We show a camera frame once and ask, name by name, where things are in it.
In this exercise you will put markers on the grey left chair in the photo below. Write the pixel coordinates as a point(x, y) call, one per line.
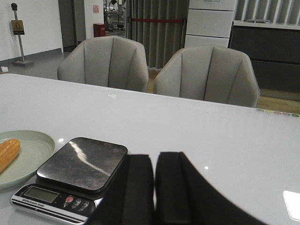
point(109, 61)

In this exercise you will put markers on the red belt stanchion barrier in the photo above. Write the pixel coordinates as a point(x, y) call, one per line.
point(140, 20)

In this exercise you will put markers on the dark grey counter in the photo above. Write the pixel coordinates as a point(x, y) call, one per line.
point(274, 54)

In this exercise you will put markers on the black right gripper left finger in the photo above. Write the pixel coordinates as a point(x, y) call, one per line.
point(129, 201)

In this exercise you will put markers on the digital kitchen scale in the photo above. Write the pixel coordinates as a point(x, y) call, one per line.
point(73, 182)

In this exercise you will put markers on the yellow warning sign stand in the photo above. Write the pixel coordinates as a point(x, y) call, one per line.
point(18, 29)

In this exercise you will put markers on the grey right chair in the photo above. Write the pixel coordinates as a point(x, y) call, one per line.
point(209, 73)

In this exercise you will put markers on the green round plate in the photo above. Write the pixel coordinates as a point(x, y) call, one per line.
point(36, 148)

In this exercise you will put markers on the red trash bin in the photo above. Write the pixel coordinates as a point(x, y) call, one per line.
point(99, 30)

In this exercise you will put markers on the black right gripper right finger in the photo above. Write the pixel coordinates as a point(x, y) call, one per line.
point(185, 197)

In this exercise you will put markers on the orange corn cob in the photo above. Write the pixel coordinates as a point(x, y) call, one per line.
point(9, 150)

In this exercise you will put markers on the grey chair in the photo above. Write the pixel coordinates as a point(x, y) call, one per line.
point(109, 61)
point(209, 73)

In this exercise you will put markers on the white drawer cabinet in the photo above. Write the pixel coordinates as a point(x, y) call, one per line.
point(209, 22)

